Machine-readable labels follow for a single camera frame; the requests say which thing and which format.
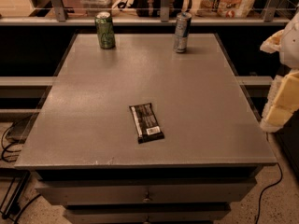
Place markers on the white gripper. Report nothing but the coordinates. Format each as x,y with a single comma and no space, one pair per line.
291,46

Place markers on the black rxbar chocolate wrapper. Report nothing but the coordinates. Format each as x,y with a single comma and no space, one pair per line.
146,124

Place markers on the silver blue energy can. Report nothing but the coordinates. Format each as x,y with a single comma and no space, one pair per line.
183,23

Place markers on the green soda can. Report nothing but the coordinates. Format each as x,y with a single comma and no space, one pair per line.
105,32

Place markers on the printed snack bag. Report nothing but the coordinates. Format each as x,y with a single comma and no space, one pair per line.
225,8

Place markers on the black bag on shelf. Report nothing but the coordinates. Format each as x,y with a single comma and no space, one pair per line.
152,8

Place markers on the round drawer knob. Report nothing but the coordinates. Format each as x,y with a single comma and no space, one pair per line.
147,199

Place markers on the grey drawer cabinet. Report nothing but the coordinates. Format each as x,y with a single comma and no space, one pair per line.
83,147

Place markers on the grey metal railing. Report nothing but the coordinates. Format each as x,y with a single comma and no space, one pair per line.
71,12

